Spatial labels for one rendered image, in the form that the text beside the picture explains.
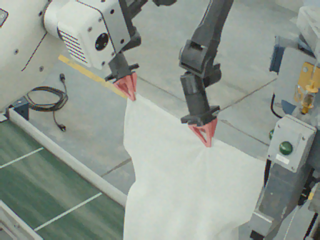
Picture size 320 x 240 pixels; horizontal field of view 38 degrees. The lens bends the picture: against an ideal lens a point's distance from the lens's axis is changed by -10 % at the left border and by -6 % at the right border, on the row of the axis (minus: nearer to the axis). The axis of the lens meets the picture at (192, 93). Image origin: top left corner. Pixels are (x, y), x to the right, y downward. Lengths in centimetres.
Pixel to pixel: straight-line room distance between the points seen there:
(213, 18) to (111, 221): 107
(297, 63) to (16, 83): 78
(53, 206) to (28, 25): 122
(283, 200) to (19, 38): 66
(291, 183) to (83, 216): 116
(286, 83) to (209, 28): 32
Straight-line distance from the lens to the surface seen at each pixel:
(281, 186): 109
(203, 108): 131
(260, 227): 117
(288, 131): 97
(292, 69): 143
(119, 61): 149
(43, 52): 103
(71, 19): 88
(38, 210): 207
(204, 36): 126
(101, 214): 206
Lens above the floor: 179
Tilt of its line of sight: 27 degrees down
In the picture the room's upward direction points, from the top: 11 degrees clockwise
